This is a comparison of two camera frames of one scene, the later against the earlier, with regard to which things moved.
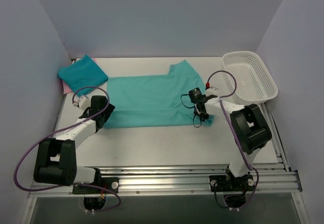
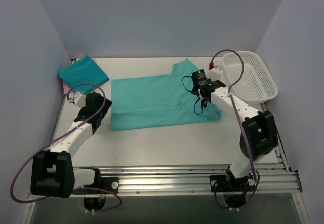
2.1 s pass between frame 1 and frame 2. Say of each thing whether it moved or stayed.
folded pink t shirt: stayed
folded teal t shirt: stayed
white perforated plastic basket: stayed
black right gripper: moved
